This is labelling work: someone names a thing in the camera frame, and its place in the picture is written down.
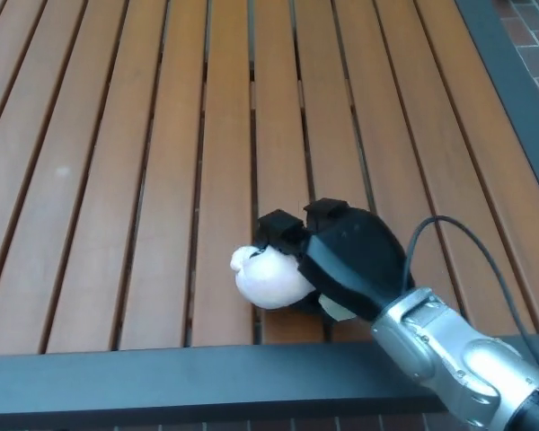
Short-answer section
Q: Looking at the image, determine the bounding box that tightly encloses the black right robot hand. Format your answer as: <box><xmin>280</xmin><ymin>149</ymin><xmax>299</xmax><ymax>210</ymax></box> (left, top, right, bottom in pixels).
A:
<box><xmin>255</xmin><ymin>197</ymin><xmax>418</xmax><ymax>325</ymax></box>

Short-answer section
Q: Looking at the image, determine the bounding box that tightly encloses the white plush dumpling toy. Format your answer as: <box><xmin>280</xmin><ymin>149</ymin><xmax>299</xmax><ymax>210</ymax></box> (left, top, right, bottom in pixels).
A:
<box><xmin>230</xmin><ymin>243</ymin><xmax>357</xmax><ymax>324</ymax></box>

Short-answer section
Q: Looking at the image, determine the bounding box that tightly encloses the square wood slat table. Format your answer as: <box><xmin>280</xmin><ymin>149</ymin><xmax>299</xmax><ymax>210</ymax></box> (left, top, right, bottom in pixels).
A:
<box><xmin>0</xmin><ymin>0</ymin><xmax>539</xmax><ymax>418</ymax></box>

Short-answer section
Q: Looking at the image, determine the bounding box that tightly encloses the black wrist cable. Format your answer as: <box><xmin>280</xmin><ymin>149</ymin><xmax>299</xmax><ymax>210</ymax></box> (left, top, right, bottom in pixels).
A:
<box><xmin>403</xmin><ymin>215</ymin><xmax>539</xmax><ymax>374</ymax></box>

